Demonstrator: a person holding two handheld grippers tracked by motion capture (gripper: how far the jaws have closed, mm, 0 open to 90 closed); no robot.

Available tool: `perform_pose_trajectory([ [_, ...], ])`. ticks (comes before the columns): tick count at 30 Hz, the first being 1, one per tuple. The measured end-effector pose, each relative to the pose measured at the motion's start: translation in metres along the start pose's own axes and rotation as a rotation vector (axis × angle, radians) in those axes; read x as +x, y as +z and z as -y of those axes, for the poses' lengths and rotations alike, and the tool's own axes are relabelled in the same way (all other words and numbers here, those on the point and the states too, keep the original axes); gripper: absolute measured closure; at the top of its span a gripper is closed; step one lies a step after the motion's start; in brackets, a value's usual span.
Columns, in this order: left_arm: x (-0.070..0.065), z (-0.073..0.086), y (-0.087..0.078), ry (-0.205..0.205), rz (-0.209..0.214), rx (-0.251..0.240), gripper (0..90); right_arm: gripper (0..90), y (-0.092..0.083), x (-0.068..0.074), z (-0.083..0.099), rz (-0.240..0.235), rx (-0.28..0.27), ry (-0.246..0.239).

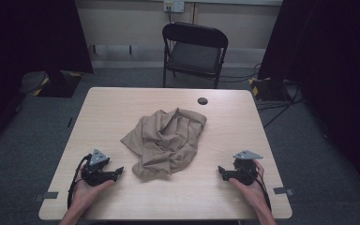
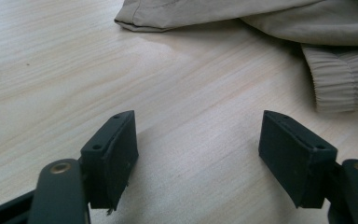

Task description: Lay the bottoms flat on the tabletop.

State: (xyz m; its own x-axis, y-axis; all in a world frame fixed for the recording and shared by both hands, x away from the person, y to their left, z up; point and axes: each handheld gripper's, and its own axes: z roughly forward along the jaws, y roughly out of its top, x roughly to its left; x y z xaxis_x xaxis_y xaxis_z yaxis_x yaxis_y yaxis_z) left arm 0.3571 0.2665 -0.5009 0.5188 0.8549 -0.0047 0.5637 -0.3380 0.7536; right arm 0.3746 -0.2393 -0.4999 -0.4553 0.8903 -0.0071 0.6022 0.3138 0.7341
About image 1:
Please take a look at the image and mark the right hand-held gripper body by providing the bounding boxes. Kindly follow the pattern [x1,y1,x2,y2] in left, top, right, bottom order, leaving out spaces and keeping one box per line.
[232,149,263,187]

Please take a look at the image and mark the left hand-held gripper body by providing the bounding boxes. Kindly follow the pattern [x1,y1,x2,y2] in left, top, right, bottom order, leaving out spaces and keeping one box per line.
[81,148,111,188]

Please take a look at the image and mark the beige shorts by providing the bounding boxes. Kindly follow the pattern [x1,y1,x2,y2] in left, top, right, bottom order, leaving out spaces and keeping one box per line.
[119,107,208,183]

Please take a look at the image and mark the person's right hand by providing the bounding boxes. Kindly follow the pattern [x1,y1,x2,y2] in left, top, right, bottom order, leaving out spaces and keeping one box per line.
[229,159,268,212]

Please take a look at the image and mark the person's left hand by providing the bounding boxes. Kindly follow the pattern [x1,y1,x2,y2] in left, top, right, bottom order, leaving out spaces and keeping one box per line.
[70,164,116,211]

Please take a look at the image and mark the grey tape strip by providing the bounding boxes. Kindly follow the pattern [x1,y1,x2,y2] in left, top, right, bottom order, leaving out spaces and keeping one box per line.
[273,186,296,198]
[33,191,60,203]

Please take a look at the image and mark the black stand base striped tape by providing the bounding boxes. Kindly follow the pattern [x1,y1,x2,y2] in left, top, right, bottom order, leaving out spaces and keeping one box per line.
[32,70,84,98]
[247,76,293,102]

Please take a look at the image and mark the black folding chair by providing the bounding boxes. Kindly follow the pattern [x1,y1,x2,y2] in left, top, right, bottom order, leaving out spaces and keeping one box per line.
[161,22,230,90]

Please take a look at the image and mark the black curtain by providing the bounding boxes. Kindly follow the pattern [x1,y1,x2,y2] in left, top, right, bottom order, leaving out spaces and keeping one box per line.
[257,0,360,201]
[0,0,95,158]

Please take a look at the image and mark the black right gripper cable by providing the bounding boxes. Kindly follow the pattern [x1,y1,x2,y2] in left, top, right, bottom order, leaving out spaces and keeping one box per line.
[255,171,273,212]

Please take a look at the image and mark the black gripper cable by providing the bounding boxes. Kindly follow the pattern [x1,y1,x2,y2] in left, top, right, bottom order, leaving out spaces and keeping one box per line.
[67,153,94,210]
[255,171,273,212]

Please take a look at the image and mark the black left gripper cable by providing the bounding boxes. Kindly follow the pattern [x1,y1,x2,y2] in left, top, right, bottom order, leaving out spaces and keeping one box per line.
[67,153,94,210]

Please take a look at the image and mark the black floor cables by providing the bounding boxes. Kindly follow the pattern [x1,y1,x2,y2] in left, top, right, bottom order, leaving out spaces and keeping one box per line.
[218,62,305,129]

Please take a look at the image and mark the white wall socket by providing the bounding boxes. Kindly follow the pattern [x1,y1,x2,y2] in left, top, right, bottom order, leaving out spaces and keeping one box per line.
[163,0,186,14]

